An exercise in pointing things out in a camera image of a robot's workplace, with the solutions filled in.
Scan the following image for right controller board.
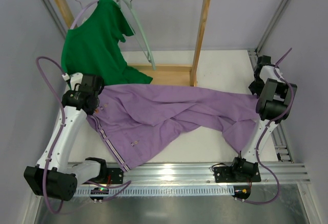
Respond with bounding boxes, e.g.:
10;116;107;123
232;186;251;200

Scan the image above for purple trousers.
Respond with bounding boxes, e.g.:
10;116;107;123
87;84;259;171

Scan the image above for purple clothes hanger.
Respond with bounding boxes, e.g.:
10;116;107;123
69;0;99;30

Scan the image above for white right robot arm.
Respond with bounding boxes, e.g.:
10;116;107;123
231;55;298;182

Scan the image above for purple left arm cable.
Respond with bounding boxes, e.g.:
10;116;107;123
35;56;132;214

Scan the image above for controller board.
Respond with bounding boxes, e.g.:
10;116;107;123
90;187;109;201
232;186;251;200

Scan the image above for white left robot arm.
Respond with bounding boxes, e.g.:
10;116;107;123
24;73;107;201

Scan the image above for slotted grey cable duct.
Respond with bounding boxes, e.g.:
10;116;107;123
73;185;233;197

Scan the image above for left controller board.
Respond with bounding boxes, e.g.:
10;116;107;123
90;187;109;201

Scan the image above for aluminium mounting rail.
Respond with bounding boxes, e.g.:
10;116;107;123
30;161;308;187

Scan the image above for green t-shirt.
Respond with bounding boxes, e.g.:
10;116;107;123
61;0;153;86

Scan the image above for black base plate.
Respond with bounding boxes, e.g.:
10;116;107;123
212;166;261;183
84;167;124;185

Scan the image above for pale green clothes hanger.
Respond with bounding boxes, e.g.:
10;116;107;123
116;0;156;70

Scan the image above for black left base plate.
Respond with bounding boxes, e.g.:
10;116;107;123
84;167;124;185

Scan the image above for wooden clothes rack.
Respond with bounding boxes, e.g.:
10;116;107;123
48;0;214;88

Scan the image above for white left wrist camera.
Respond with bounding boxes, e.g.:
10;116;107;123
61;72;83;90

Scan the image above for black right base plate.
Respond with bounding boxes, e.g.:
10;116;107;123
212;166;261;183

